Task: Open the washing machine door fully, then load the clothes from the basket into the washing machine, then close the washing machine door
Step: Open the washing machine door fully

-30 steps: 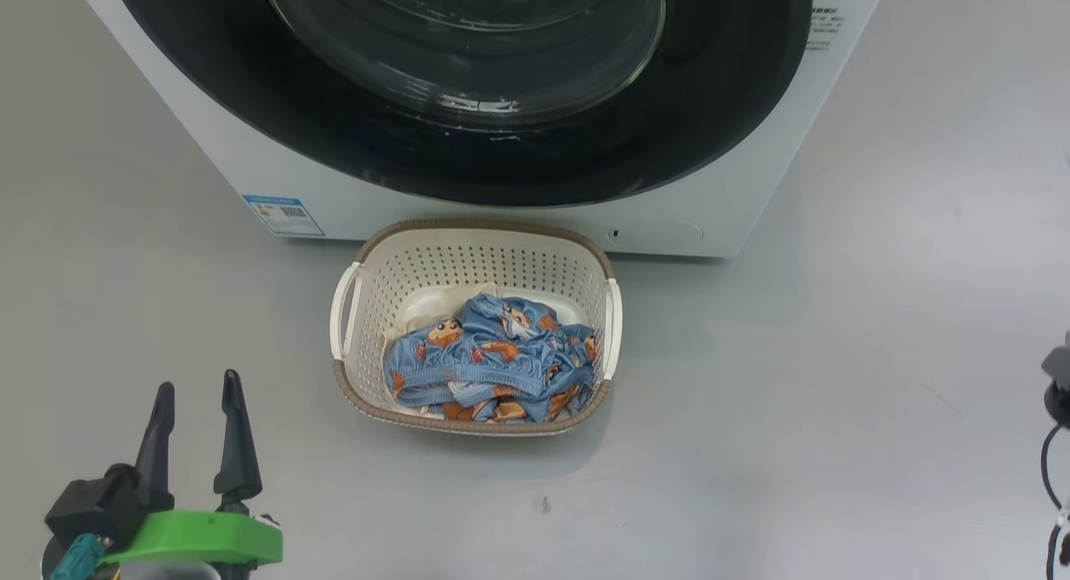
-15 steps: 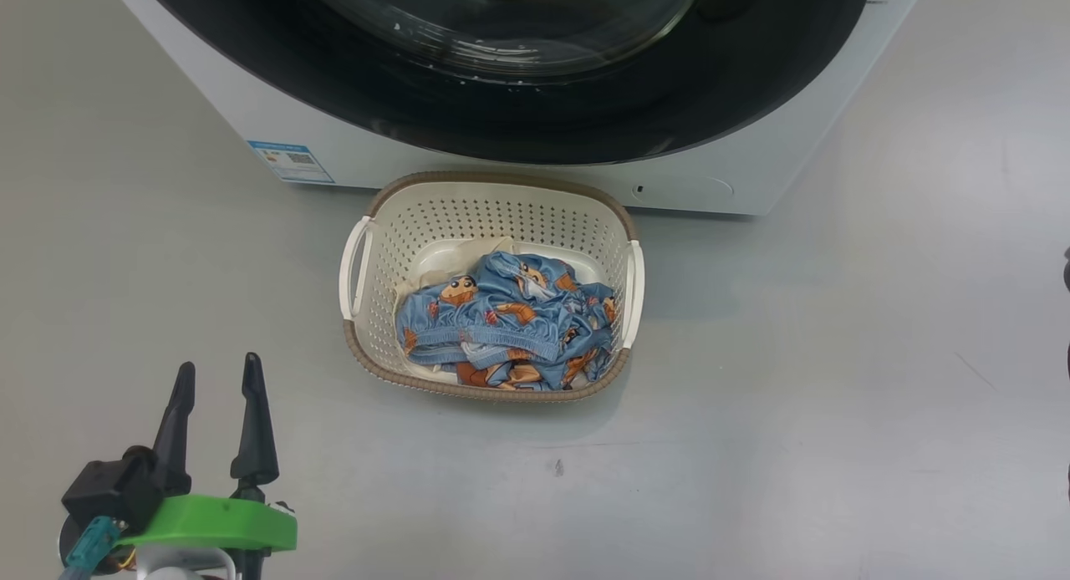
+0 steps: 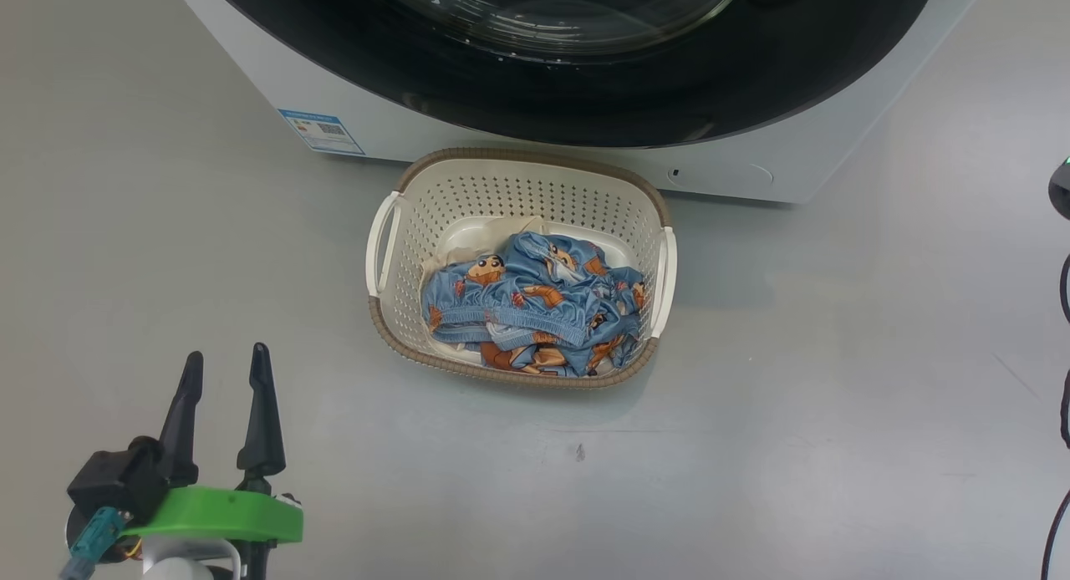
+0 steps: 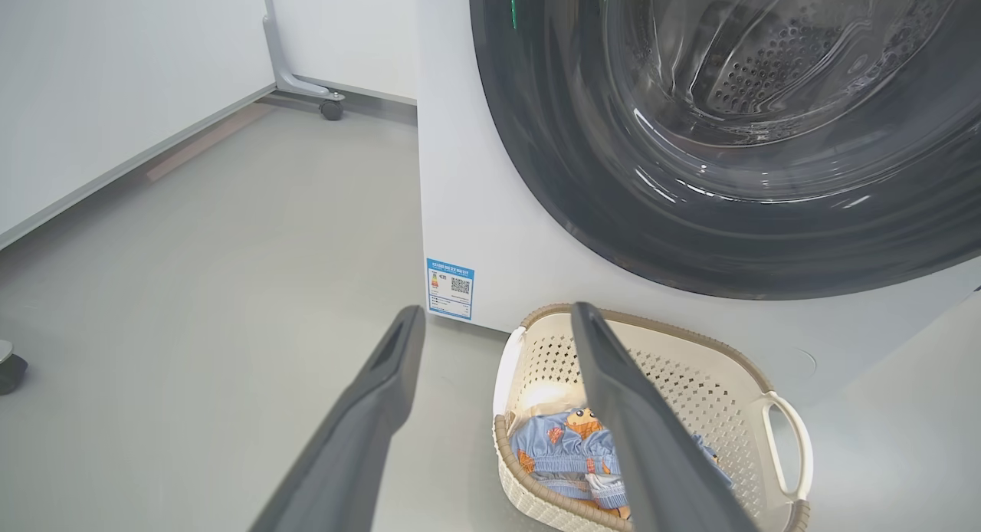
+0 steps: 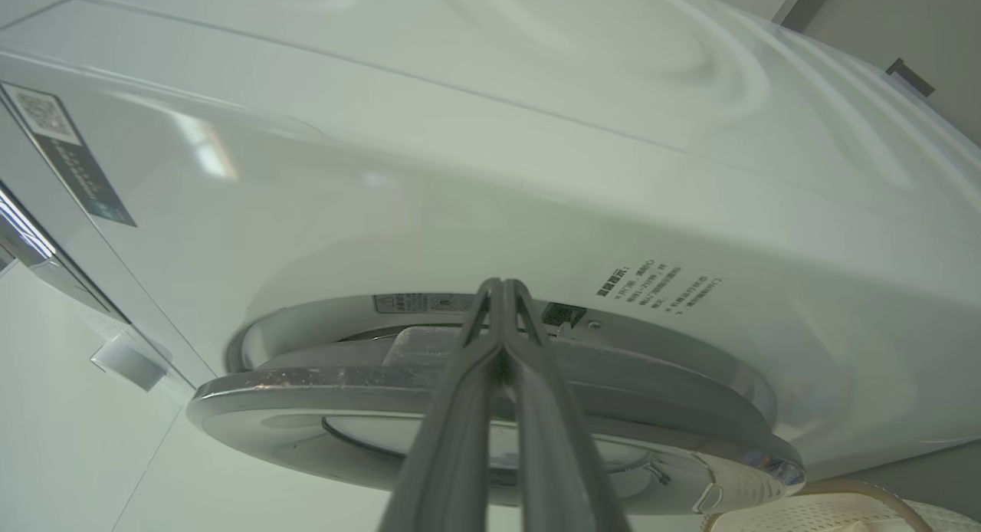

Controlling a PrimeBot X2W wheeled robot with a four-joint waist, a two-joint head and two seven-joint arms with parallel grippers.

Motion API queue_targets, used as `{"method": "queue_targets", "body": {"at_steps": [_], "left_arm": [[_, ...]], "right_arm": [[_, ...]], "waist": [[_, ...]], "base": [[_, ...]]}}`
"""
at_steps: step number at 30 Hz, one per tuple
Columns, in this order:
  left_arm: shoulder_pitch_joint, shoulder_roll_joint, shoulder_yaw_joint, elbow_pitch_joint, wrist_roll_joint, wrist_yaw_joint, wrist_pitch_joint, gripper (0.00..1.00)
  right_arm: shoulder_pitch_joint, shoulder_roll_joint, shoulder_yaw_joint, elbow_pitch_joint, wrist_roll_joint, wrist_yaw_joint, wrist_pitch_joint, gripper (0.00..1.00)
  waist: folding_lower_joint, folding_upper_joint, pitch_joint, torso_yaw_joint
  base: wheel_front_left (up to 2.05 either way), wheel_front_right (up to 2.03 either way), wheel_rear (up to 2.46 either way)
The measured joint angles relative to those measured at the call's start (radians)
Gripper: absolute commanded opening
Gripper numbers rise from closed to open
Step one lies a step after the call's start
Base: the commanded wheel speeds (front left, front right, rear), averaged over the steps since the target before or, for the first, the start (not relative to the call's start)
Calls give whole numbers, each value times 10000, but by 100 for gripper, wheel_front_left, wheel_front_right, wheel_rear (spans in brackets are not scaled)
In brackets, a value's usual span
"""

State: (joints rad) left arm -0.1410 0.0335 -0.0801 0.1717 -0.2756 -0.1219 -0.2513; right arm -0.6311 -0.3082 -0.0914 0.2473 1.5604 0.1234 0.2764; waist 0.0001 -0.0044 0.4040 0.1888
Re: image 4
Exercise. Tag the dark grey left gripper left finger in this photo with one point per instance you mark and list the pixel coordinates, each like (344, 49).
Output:
(360, 432)

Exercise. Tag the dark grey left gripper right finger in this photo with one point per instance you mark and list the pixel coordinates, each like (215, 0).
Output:
(651, 448)

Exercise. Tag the blue bear-print garment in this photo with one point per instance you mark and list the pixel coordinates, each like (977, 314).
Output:
(559, 455)

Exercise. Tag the cream garment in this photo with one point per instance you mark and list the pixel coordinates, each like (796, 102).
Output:
(548, 400)

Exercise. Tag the black glass washing machine door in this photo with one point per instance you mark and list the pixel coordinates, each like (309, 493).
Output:
(766, 241)

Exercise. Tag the cream perforated laundry basket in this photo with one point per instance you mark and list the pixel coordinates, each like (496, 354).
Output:
(713, 394)

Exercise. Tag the white washing machine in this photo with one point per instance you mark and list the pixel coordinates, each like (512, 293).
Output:
(490, 210)

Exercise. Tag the blue energy label sticker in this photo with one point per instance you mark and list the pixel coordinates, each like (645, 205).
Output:
(449, 288)

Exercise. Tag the black caster wheel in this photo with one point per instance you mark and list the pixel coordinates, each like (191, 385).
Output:
(11, 371)

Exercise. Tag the grey metal caster leg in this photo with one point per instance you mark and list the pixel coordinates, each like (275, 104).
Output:
(287, 76)

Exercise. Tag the white partition board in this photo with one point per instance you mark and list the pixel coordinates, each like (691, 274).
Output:
(115, 95)

